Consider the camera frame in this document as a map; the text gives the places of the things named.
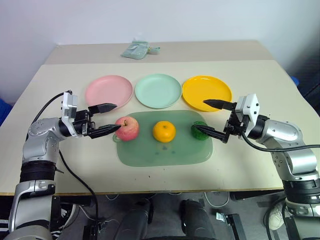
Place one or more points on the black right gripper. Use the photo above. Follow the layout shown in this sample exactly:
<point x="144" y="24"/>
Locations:
<point x="235" y="122"/>

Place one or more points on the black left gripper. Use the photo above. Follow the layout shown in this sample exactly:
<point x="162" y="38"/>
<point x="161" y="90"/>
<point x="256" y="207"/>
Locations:
<point x="82" y="123"/>

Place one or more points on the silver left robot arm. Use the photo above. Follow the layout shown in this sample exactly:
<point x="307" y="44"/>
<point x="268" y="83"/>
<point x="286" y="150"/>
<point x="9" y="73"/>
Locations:
<point x="41" y="140"/>

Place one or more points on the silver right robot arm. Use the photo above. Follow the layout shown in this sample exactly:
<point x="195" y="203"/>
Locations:
<point x="290" y="140"/>

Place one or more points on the green pepper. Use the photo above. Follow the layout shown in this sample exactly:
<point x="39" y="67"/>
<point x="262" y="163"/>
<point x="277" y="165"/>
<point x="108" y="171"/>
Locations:
<point x="197" y="133"/>

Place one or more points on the yellow plate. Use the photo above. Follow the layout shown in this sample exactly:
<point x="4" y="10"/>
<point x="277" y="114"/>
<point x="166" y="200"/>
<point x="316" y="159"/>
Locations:
<point x="206" y="91"/>

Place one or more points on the pink plate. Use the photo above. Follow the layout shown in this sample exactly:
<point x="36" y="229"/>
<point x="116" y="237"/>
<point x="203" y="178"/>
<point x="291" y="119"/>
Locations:
<point x="108" y="91"/>

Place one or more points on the mint green plate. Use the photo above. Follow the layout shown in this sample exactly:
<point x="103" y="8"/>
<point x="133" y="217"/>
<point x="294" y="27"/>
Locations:
<point x="158" y="90"/>

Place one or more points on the red apple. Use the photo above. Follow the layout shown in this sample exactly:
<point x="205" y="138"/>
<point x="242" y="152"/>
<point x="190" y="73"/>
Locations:
<point x="128" y="130"/>

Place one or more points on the orange tangerine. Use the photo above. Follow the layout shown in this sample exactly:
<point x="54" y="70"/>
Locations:
<point x="164" y="131"/>

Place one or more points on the translucent green cutting mat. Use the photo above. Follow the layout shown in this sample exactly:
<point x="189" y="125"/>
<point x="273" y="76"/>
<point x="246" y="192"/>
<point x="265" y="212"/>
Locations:
<point x="165" y="152"/>

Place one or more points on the folded green cloth pouch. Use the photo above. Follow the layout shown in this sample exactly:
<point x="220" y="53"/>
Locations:
<point x="136" y="51"/>

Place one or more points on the blue object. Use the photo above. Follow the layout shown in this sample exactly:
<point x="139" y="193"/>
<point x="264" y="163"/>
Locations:
<point x="295" y="80"/>

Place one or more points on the blue fabric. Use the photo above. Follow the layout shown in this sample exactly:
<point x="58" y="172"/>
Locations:
<point x="4" y="110"/>

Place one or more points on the dark rounded right leg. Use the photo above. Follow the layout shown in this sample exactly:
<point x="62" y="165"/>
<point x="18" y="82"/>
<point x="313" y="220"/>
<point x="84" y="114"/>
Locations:
<point x="197" y="220"/>

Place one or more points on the dark rounded leg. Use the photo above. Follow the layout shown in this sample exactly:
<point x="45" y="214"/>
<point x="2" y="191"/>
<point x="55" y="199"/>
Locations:
<point x="197" y="220"/>
<point x="135" y="222"/>

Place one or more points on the dark rounded left leg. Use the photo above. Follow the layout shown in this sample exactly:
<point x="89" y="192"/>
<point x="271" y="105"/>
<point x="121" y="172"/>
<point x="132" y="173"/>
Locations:
<point x="135" y="222"/>

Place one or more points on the black and white sneaker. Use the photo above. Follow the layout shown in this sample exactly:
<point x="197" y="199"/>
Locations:
<point x="63" y="220"/>

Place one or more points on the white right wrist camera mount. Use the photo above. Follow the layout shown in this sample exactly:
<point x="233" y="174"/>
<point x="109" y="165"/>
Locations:
<point x="250" y="106"/>

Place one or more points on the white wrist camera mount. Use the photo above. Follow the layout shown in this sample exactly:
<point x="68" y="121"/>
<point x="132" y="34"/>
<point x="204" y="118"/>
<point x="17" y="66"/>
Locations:
<point x="250" y="106"/>
<point x="68" y="106"/>

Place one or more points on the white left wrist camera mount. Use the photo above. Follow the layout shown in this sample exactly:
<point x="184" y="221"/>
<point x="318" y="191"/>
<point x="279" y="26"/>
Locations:
<point x="68" y="106"/>

